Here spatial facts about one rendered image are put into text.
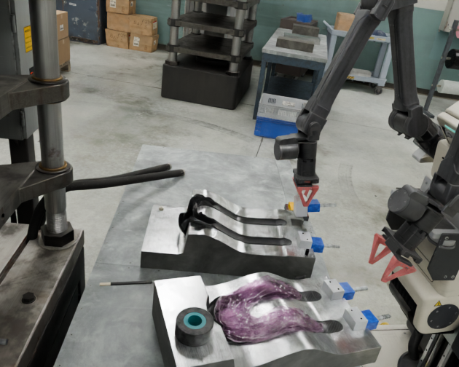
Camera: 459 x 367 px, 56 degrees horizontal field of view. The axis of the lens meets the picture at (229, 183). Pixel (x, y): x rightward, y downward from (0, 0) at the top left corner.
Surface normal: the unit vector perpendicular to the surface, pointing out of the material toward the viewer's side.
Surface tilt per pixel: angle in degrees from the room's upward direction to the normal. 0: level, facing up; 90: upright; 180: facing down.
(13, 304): 0
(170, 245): 0
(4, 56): 90
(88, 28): 90
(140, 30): 84
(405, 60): 84
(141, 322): 0
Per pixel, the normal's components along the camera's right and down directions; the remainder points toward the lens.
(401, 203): -0.83, -0.42
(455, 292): 0.15, 0.48
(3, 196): 0.13, -0.88
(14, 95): 0.81, 0.37
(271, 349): -0.14, -0.83
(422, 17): -0.19, 0.43
